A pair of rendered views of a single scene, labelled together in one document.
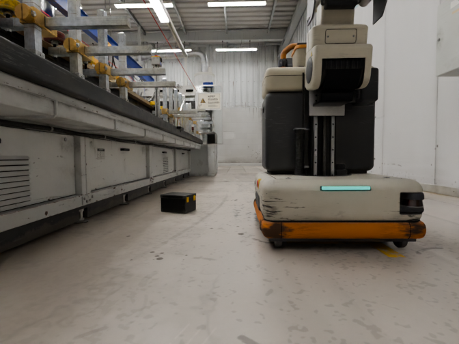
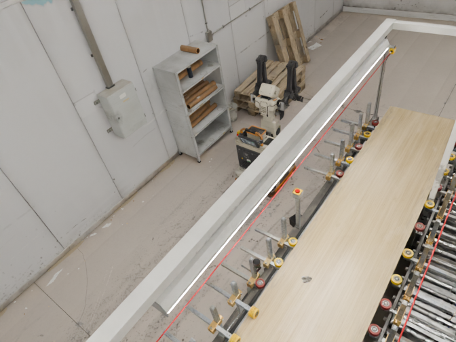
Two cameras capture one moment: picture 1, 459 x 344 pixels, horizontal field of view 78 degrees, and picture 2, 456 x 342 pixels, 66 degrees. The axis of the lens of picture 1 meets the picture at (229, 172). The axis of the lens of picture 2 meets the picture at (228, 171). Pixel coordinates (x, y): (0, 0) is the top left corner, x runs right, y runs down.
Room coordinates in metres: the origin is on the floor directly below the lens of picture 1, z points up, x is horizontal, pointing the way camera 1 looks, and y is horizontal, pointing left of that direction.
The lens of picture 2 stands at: (4.39, 1.66, 3.58)
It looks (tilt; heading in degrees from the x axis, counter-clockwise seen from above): 42 degrees down; 223
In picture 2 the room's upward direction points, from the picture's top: 11 degrees counter-clockwise
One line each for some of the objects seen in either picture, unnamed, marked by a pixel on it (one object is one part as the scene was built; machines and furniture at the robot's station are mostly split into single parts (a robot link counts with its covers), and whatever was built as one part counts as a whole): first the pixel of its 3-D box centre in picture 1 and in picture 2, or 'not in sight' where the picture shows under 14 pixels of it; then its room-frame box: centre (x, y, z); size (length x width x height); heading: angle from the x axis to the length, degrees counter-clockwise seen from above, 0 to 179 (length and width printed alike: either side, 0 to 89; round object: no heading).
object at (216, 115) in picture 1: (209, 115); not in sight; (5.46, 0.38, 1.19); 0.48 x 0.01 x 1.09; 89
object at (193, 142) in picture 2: not in sight; (197, 103); (1.14, -1.77, 0.78); 0.90 x 0.45 x 1.55; 179
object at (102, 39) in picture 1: (103, 59); (340, 156); (1.45, 0.63, 0.87); 0.04 x 0.04 x 0.48; 89
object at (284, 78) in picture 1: (315, 114); (259, 150); (1.49, -0.45, 0.59); 0.55 x 0.34 x 0.83; 88
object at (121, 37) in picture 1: (123, 74); (331, 169); (1.70, 0.62, 0.86); 0.04 x 0.04 x 0.48; 89
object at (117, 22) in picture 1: (65, 24); (350, 134); (0.99, 0.55, 0.83); 0.43 x 0.03 x 0.04; 89
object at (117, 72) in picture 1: (123, 72); (332, 159); (1.49, 0.54, 0.81); 0.43 x 0.03 x 0.04; 89
